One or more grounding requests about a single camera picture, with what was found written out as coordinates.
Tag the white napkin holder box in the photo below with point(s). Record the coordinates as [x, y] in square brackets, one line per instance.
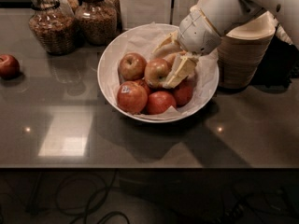
[139, 12]

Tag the lone red apple on table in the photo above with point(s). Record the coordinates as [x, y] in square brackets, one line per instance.
[9, 66]

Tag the white paper bowl liner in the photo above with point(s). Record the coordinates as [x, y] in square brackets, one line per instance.
[137, 41]

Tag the small hidden red apple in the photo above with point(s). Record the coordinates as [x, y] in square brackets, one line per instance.
[143, 83]

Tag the front left stickered apple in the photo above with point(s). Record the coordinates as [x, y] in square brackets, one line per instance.
[131, 97]

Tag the rear stack of paper bowls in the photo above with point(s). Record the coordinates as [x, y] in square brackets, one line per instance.
[199, 4]

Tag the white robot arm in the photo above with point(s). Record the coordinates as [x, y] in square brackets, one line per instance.
[225, 15]

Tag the rear left granola jar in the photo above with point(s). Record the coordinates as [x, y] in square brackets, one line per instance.
[69, 6]

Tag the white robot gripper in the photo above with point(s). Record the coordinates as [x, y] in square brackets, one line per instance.
[196, 34]

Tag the white ceramic bowl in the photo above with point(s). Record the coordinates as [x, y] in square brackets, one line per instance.
[106, 78]

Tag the front stack of paper bowls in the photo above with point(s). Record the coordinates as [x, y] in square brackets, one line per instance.
[242, 50]

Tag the right red apple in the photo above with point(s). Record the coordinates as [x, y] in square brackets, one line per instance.
[183, 92]

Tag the front centre red apple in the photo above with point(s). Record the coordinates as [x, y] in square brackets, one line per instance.
[159, 102]

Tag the stack of paper bowls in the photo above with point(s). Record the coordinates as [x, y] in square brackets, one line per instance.
[242, 50]
[199, 4]

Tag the front left granola jar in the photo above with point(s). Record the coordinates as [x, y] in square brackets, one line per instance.
[53, 29]

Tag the right granola glass jar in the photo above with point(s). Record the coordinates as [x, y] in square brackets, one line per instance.
[97, 20]

